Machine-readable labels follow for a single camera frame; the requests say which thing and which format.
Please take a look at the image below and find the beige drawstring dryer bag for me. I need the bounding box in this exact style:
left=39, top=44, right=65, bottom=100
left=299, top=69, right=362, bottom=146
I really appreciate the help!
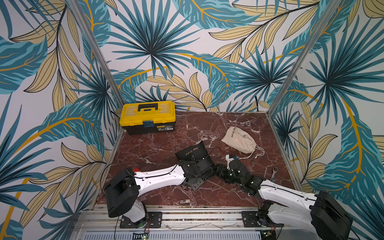
left=221, top=126, right=265, bottom=160

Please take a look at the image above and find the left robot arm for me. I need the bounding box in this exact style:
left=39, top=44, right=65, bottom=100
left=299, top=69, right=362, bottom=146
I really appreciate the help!
left=103, top=159, right=215, bottom=224

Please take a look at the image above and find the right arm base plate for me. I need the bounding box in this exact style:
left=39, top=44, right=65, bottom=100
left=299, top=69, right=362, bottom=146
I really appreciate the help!
left=241, top=211, right=284, bottom=228

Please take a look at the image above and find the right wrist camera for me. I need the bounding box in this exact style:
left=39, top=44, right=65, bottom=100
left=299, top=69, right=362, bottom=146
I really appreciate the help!
left=225, top=154, right=239, bottom=170

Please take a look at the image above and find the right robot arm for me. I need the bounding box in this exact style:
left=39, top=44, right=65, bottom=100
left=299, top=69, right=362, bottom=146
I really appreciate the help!
left=215, top=159, right=353, bottom=240

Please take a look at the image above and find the silver metal wrench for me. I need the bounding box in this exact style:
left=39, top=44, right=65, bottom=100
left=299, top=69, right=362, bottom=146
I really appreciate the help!
left=270, top=167, right=279, bottom=182

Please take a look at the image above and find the black drawstring dryer bag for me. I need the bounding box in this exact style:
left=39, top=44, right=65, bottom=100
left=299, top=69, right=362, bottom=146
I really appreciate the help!
left=175, top=141, right=212, bottom=163

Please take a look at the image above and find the yellow black toolbox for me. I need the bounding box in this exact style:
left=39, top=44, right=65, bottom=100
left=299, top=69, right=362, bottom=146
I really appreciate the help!
left=120, top=101, right=176, bottom=136

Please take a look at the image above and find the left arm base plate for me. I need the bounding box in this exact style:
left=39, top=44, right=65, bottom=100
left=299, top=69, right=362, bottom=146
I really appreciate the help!
left=120, top=212, right=163, bottom=229

